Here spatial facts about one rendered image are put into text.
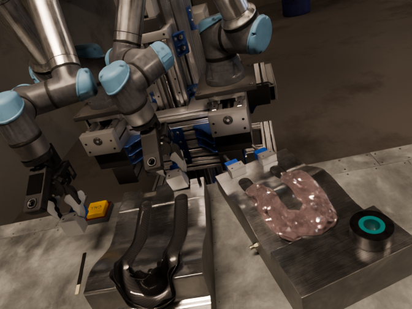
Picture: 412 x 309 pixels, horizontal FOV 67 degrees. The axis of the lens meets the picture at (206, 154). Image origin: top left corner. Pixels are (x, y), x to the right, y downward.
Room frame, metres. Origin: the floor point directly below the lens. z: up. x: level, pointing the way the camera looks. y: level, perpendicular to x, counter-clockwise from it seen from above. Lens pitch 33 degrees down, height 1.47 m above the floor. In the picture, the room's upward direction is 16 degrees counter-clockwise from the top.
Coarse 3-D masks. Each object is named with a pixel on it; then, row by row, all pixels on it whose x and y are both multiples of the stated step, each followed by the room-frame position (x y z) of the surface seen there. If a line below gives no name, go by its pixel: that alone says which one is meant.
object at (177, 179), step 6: (174, 168) 0.79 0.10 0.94; (180, 168) 0.76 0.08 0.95; (168, 174) 0.76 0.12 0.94; (174, 174) 0.75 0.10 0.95; (180, 174) 0.73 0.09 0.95; (168, 180) 0.74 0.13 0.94; (174, 180) 0.74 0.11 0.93; (180, 180) 0.73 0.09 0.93; (186, 180) 0.75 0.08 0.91; (174, 186) 0.74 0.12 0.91; (180, 186) 0.74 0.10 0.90; (186, 186) 0.74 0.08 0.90
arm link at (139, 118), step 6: (144, 108) 0.72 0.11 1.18; (150, 108) 0.74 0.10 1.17; (132, 114) 0.71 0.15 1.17; (138, 114) 0.71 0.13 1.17; (144, 114) 0.72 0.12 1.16; (150, 114) 0.73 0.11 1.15; (126, 120) 0.73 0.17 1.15; (132, 120) 0.72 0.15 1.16; (138, 120) 0.71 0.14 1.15; (144, 120) 0.72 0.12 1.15; (138, 126) 0.73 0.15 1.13
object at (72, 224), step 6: (84, 204) 0.74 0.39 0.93; (72, 210) 0.71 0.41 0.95; (66, 216) 0.67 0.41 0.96; (72, 216) 0.67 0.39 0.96; (78, 216) 0.67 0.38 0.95; (60, 222) 0.66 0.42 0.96; (66, 222) 0.65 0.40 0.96; (72, 222) 0.65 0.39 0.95; (78, 222) 0.65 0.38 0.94; (84, 222) 0.67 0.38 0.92; (66, 228) 0.65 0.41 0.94; (72, 228) 0.65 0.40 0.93; (78, 228) 0.65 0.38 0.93; (84, 228) 0.66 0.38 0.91; (66, 234) 0.65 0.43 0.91; (72, 234) 0.65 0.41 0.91; (78, 234) 0.65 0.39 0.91
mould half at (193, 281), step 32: (128, 192) 0.80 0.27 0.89; (160, 192) 0.75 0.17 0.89; (192, 192) 0.71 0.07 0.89; (128, 224) 0.66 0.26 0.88; (160, 224) 0.62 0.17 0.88; (192, 224) 0.59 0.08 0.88; (160, 256) 0.47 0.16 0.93; (192, 256) 0.45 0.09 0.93; (96, 288) 0.44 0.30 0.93; (192, 288) 0.40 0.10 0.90
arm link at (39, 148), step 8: (40, 136) 0.69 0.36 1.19; (32, 144) 0.66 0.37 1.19; (40, 144) 0.68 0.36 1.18; (48, 144) 0.70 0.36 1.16; (16, 152) 0.66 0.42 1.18; (24, 152) 0.66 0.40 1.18; (32, 152) 0.66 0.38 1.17; (40, 152) 0.67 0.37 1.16; (24, 160) 0.66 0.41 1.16; (32, 160) 0.66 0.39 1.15
